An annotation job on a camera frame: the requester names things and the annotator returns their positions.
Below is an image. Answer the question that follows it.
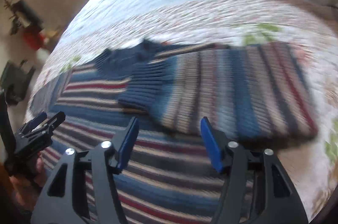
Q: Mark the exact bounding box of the floral quilted bedspread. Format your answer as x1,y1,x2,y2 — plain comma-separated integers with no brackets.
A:
27,0,337,223

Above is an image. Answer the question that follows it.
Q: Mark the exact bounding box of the person's left hand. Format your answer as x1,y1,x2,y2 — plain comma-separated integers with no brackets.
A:
10,152,47,210

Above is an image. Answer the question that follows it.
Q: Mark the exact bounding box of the dark clutter with red item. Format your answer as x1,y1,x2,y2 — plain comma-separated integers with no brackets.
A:
3,0,64,53

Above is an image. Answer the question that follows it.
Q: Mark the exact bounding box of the striped knitted sweater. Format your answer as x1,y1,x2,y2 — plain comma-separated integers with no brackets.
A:
30,40,318,223

